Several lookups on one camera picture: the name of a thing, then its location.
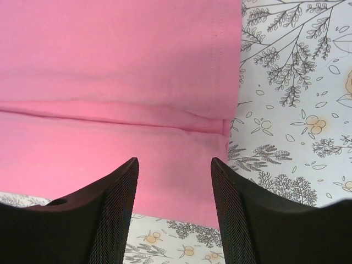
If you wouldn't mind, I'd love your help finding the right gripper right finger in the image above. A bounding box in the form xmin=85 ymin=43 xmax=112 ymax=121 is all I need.
xmin=211 ymin=158 xmax=351 ymax=264

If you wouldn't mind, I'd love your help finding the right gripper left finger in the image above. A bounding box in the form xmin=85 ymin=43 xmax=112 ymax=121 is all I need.
xmin=1 ymin=158 xmax=139 ymax=264

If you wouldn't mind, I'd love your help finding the pink t shirt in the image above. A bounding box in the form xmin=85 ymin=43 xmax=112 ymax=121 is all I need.
xmin=1 ymin=1 xmax=241 ymax=228

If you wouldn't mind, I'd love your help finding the floral patterned table mat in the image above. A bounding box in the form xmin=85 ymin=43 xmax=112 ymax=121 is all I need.
xmin=1 ymin=1 xmax=351 ymax=263

